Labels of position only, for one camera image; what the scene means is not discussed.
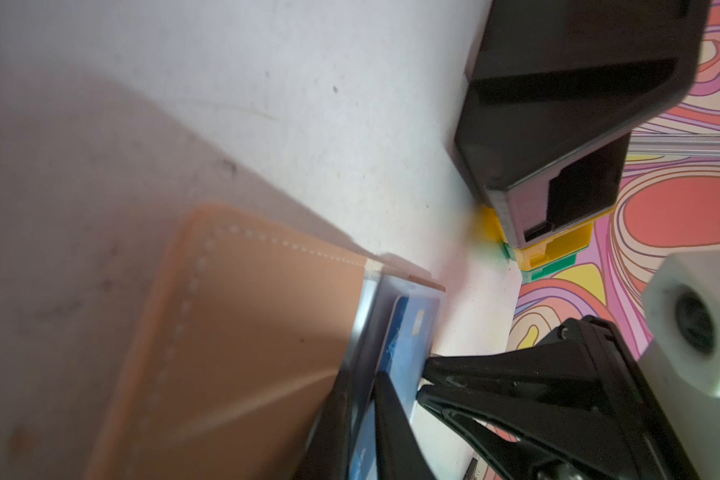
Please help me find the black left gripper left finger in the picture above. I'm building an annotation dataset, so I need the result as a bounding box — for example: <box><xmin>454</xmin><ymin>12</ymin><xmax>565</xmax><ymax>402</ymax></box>
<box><xmin>292</xmin><ymin>371</ymin><xmax>352</xmax><ymax>480</ymax></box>

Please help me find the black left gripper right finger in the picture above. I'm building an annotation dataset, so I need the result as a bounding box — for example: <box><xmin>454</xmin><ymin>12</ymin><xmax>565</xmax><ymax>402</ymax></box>
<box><xmin>373</xmin><ymin>372</ymin><xmax>435</xmax><ymax>480</ymax></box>

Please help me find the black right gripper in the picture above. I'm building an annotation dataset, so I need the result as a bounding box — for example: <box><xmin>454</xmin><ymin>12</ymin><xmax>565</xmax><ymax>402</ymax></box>
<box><xmin>417</xmin><ymin>316</ymin><xmax>699</xmax><ymax>479</ymax></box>

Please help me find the blue VIP credit card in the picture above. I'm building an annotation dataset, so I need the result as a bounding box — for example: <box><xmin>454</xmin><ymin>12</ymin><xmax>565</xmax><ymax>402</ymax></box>
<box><xmin>349</xmin><ymin>296</ymin><xmax>441</xmax><ymax>480</ymax></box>

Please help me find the tan leather card holder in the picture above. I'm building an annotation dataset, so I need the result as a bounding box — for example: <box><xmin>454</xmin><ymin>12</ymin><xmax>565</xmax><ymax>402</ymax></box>
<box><xmin>86</xmin><ymin>205</ymin><xmax>445</xmax><ymax>479</ymax></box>

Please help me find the green plastic bin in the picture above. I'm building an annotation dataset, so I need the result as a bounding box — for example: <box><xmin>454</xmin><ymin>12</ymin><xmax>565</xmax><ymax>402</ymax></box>
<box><xmin>502</xmin><ymin>243</ymin><xmax>578</xmax><ymax>284</ymax></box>

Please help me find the yellow plastic bin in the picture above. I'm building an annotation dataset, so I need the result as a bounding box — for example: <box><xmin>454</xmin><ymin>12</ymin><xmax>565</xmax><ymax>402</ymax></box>
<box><xmin>475</xmin><ymin>206</ymin><xmax>610</xmax><ymax>271</ymax></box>

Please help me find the black plastic bin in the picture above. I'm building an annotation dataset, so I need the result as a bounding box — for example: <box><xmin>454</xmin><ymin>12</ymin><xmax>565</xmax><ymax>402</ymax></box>
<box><xmin>455</xmin><ymin>1</ymin><xmax>711</xmax><ymax>248</ymax></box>

